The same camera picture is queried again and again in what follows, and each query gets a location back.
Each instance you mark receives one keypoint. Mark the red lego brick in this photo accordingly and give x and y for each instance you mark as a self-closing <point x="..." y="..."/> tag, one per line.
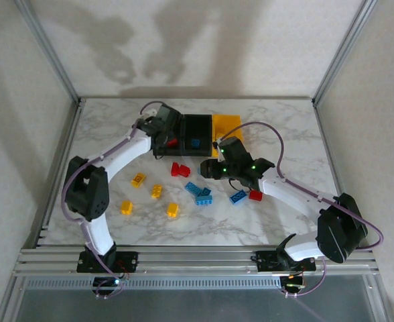
<point x="184" y="171"/>
<point x="173" y="143"/>
<point x="255" y="195"/>
<point x="175" y="168"/>

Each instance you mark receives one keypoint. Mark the dark blue lego brick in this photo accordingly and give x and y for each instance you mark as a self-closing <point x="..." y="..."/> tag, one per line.
<point x="206" y="191"/>

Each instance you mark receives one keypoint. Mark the long blue lego brick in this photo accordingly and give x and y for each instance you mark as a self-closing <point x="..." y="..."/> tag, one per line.
<point x="193" y="188"/>

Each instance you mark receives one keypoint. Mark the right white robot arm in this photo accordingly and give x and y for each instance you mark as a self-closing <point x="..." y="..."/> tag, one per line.
<point x="284" y="192"/>

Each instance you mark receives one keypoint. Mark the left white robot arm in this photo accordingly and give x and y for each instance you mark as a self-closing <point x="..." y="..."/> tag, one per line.
<point x="130" y="151"/>

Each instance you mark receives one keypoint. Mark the yellow plastic bin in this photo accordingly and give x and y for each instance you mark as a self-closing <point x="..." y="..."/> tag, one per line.
<point x="227" y="122"/>

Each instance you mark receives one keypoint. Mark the grey metal panel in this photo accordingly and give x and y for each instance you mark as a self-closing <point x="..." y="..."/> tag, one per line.
<point x="197" y="305"/>

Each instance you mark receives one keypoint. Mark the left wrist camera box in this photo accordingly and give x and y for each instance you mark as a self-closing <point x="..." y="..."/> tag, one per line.
<point x="168" y="115"/>

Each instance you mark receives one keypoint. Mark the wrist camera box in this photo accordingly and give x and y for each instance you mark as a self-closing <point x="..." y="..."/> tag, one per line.
<point x="232" y="147"/>
<point x="168" y="115"/>

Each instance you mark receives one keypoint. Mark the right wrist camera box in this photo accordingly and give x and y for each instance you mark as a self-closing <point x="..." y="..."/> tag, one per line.
<point x="232" y="147"/>

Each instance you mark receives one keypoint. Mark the aluminium table edge rail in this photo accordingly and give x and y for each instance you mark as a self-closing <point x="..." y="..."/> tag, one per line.
<point x="197" y="98"/>
<point x="69" y="141"/>

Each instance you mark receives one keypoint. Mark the aluminium rail frame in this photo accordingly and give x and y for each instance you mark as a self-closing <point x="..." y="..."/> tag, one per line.
<point x="197" y="261"/>

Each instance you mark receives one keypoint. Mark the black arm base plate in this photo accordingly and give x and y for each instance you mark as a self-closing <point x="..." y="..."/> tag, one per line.
<point x="267" y="261"/>
<point x="130" y="260"/>

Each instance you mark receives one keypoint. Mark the aluminium frame post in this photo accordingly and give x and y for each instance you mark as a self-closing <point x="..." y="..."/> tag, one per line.
<point x="341" y="53"/>
<point x="51" y="53"/>

